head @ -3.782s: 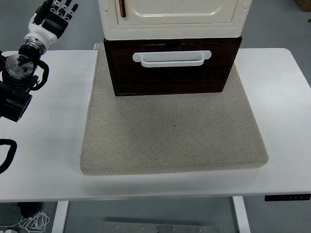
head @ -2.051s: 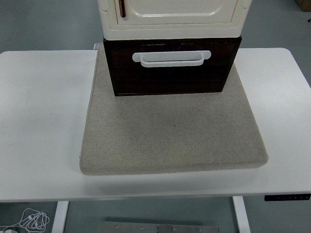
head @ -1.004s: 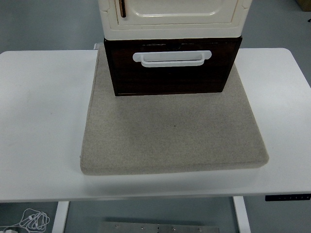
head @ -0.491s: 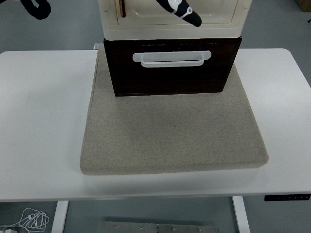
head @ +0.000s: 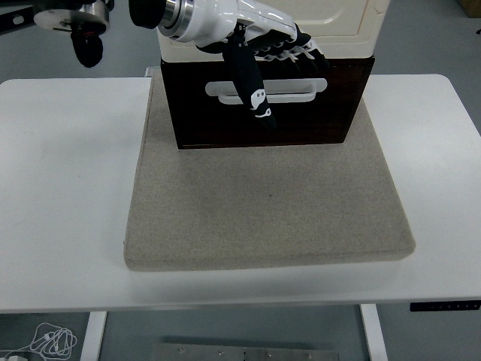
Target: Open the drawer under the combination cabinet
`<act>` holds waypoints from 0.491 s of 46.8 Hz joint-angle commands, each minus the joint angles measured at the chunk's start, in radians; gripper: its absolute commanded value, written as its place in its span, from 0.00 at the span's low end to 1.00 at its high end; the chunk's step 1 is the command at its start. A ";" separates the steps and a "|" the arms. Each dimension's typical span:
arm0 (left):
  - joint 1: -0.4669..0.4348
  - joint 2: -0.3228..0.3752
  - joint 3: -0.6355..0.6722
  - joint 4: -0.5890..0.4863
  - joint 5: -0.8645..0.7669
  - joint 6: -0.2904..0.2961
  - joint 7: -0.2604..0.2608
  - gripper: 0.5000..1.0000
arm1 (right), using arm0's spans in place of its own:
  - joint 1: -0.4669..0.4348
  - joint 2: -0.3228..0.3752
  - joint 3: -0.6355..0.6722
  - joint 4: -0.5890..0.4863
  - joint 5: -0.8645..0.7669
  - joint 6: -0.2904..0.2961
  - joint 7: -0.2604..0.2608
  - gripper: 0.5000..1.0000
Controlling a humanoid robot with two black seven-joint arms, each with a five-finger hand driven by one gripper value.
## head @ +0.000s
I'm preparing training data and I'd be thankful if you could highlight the cream plastic cabinet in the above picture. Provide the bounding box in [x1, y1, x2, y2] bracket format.
[157, 0, 392, 63]

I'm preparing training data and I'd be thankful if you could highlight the cardboard box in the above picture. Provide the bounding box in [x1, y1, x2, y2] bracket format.
[458, 0, 481, 18]

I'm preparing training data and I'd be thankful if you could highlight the dark wooden drawer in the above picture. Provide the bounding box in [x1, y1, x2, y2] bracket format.
[169, 62, 368, 147]

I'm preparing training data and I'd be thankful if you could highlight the beige fabric mat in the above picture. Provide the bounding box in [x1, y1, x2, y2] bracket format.
[123, 71, 417, 272]

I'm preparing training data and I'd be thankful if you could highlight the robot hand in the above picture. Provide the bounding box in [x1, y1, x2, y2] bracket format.
[171, 0, 331, 132]

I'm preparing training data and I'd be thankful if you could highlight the white drawer handle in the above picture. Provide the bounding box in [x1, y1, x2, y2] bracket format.
[204, 77, 328, 105]

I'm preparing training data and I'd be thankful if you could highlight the white table leg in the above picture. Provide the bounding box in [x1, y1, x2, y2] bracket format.
[80, 311, 108, 361]
[358, 303, 389, 361]

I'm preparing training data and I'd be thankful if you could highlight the black table control panel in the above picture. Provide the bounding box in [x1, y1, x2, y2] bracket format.
[409, 300, 481, 313]

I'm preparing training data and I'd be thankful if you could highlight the white cable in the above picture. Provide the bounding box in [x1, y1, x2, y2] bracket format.
[18, 322, 78, 357]

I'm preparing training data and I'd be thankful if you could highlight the dark wooden drawer housing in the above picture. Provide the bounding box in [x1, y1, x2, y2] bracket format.
[160, 56, 376, 150]

